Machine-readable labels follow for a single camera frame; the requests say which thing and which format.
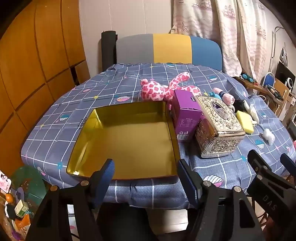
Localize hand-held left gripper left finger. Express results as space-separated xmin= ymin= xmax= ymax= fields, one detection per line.
xmin=25 ymin=159 xmax=115 ymax=241

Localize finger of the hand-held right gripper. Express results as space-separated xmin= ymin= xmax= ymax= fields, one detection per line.
xmin=280 ymin=153 xmax=296 ymax=174
xmin=247 ymin=149 xmax=289 ymax=183

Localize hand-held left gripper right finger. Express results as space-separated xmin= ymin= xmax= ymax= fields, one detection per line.
xmin=177 ymin=159 xmax=266 ymax=241

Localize white fluffy scrunchie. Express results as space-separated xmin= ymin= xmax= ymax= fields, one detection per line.
xmin=262 ymin=128 xmax=275 ymax=146

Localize gold metal tin box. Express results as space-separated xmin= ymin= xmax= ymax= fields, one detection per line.
xmin=66 ymin=101 xmax=181 ymax=181

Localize yellow sponge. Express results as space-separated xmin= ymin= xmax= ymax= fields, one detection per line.
xmin=235 ymin=110 xmax=254 ymax=134

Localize white plush toy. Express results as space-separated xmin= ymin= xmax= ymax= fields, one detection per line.
xmin=246 ymin=103 xmax=260 ymax=126

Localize black beaded wig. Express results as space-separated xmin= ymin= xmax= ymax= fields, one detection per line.
xmin=232 ymin=100 xmax=247 ymax=114

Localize teal round objects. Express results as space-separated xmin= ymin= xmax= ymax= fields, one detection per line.
xmin=240 ymin=72 xmax=255 ymax=83

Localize ornate silver tissue box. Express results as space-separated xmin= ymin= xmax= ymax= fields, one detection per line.
xmin=194 ymin=95 xmax=246 ymax=159

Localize purple cardboard box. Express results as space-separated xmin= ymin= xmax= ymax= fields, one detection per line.
xmin=171 ymin=89 xmax=204 ymax=142

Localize green black tool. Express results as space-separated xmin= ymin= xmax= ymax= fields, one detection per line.
xmin=266 ymin=85 xmax=284 ymax=100

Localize wooden side table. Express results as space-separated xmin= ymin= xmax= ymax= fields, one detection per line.
xmin=235 ymin=75 xmax=270 ymax=96

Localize green round stool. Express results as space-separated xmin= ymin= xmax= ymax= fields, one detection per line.
xmin=10 ymin=166 xmax=51 ymax=209

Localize blue-grey grid tablecloth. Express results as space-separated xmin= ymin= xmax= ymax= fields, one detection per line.
xmin=20 ymin=62 xmax=296 ymax=208

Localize blue folding chair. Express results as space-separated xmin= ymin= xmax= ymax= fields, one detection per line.
xmin=262 ymin=72 xmax=275 ymax=88

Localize black monitor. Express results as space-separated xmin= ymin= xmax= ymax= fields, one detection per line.
xmin=276 ymin=61 xmax=290 ymax=82

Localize pink spotted plush toy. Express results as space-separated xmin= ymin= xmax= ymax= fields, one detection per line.
xmin=140 ymin=71 xmax=204 ymax=110

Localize small green white box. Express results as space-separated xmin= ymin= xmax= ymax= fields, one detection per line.
xmin=14 ymin=199 xmax=29 ymax=217

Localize pink white card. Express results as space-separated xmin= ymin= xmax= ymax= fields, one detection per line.
xmin=0 ymin=170 xmax=12 ymax=193

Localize metal pole rack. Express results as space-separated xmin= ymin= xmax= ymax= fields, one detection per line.
xmin=269 ymin=25 xmax=285 ymax=73

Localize black rolled mat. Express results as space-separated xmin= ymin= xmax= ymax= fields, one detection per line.
xmin=101 ymin=30 xmax=118 ymax=71

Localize grey yellow blue chair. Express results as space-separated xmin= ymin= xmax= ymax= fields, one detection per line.
xmin=115 ymin=33 xmax=223 ymax=71

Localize wooden wardrobe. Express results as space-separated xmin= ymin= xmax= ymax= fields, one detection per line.
xmin=0 ymin=0 xmax=90 ymax=176

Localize ship print curtain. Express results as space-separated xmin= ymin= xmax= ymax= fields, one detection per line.
xmin=172 ymin=0 xmax=264 ymax=79

